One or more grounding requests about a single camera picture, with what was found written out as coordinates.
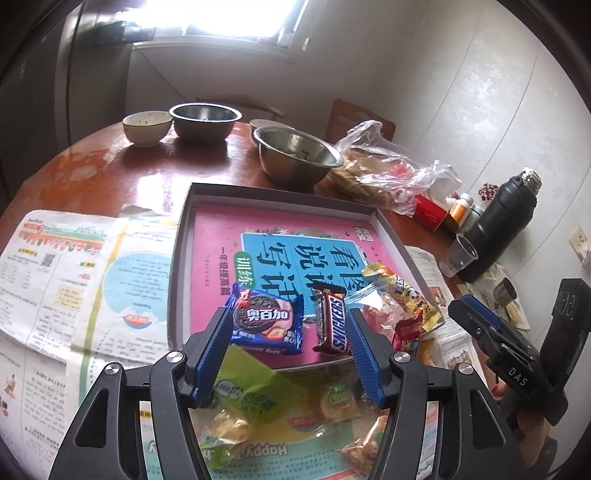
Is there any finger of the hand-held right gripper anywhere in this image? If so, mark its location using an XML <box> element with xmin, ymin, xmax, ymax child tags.
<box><xmin>463</xmin><ymin>294</ymin><xmax>541</xmax><ymax>358</ymax></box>
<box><xmin>448</xmin><ymin>299</ymin><xmax>502</xmax><ymax>365</ymax></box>

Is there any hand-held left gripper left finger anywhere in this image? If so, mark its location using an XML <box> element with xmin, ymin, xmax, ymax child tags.
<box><xmin>48</xmin><ymin>307</ymin><xmax>235</xmax><ymax>480</ymax></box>

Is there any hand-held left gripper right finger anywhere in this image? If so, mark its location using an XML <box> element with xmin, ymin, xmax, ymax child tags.
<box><xmin>345</xmin><ymin>308</ymin><xmax>509</xmax><ymax>480</ymax></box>

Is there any brown chocolate bar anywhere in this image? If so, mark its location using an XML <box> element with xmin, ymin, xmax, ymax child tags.
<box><xmin>311</xmin><ymin>285</ymin><xmax>354</xmax><ymax>356</ymax></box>

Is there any red swirl candy packet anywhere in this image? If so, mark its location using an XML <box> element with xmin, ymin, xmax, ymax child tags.
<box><xmin>360</xmin><ymin>305</ymin><xmax>428</xmax><ymax>356</ymax></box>

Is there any green snack packet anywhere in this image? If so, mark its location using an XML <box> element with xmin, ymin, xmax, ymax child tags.
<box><xmin>212</xmin><ymin>344</ymin><xmax>289</xmax><ymax>425</ymax></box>

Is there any blue cookie packet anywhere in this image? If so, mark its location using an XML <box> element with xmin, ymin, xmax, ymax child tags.
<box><xmin>224</xmin><ymin>282</ymin><xmax>305</xmax><ymax>356</ymax></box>

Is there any yellow cartoon snack packet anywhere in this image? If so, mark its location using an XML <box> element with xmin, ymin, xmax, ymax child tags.
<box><xmin>360</xmin><ymin>261</ymin><xmax>446</xmax><ymax>335</ymax></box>

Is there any yellow cake packet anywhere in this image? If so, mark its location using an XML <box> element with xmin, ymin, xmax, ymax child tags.
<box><xmin>196</xmin><ymin>406</ymin><xmax>257</xmax><ymax>446</ymax></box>

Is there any grey cardboard box tray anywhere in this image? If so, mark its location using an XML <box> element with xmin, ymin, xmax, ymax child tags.
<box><xmin>167</xmin><ymin>182</ymin><xmax>446</xmax><ymax>370</ymax></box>

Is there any person's right hand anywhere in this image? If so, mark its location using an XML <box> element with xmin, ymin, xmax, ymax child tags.
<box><xmin>489</xmin><ymin>381</ymin><xmax>561</xmax><ymax>480</ymax></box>

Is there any children cartoon newspaper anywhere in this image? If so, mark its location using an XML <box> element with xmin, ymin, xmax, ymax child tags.
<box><xmin>406</xmin><ymin>247</ymin><xmax>467</xmax><ymax>370</ymax></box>

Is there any steel flask cap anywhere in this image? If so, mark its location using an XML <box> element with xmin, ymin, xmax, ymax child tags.
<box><xmin>494</xmin><ymin>278</ymin><xmax>518</xmax><ymax>305</ymax></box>

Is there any green label cake packet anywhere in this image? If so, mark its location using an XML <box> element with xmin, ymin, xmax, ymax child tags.
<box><xmin>314</xmin><ymin>381</ymin><xmax>365</xmax><ymax>423</ymax></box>

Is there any clear plastic cup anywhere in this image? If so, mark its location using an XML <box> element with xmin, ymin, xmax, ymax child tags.
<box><xmin>438</xmin><ymin>233</ymin><xmax>480</xmax><ymax>278</ymax></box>

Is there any clear pastry packet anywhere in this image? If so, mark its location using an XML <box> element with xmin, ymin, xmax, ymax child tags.
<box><xmin>339</xmin><ymin>413</ymin><xmax>393</xmax><ymax>476</ymax></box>

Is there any pink workbook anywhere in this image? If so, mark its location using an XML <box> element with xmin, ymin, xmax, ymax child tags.
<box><xmin>191</xmin><ymin>205</ymin><xmax>416</xmax><ymax>365</ymax></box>

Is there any black thermos flask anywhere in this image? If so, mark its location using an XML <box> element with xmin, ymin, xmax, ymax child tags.
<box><xmin>459</xmin><ymin>168</ymin><xmax>543</xmax><ymax>284</ymax></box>

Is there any orange medicine bottle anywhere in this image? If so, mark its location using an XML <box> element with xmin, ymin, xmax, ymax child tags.
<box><xmin>445</xmin><ymin>200</ymin><xmax>472</xmax><ymax>232</ymax></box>

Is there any red tissue box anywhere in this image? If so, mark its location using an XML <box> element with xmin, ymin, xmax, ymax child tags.
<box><xmin>413</xmin><ymin>178</ymin><xmax>462</xmax><ymax>232</ymax></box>

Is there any red header newspaper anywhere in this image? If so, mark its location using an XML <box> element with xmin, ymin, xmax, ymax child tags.
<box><xmin>0</xmin><ymin>210</ymin><xmax>181</xmax><ymax>444</ymax></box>

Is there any clear plastic food bag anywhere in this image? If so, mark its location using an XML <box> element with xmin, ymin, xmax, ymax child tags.
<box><xmin>330</xmin><ymin>120</ymin><xmax>462</xmax><ymax>217</ymax></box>

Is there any steel bowl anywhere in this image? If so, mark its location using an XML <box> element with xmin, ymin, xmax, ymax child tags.
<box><xmin>252</xmin><ymin>126</ymin><xmax>345</xmax><ymax>189</ymax></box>
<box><xmin>168</xmin><ymin>102</ymin><xmax>243</xmax><ymax>145</ymax></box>

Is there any wooden chair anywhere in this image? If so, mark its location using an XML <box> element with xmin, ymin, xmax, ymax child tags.
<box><xmin>325</xmin><ymin>98</ymin><xmax>397</xmax><ymax>144</ymax></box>

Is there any white bowl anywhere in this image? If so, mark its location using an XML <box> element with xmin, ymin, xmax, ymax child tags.
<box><xmin>249</xmin><ymin>118</ymin><xmax>296</xmax><ymax>139</ymax></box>

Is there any small ceramic bowl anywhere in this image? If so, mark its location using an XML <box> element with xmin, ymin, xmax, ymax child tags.
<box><xmin>122</xmin><ymin>111</ymin><xmax>174</xmax><ymax>148</ymax></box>

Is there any dark grey refrigerator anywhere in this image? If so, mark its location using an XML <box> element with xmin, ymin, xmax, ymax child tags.
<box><xmin>0</xmin><ymin>0</ymin><xmax>134</xmax><ymax>195</ymax></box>

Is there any bright window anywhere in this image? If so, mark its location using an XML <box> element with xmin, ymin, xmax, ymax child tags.
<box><xmin>129</xmin><ymin>0</ymin><xmax>319</xmax><ymax>65</ymax></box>

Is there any wall socket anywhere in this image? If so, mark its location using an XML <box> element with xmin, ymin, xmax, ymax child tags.
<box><xmin>568</xmin><ymin>226</ymin><xmax>591</xmax><ymax>259</ymax></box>

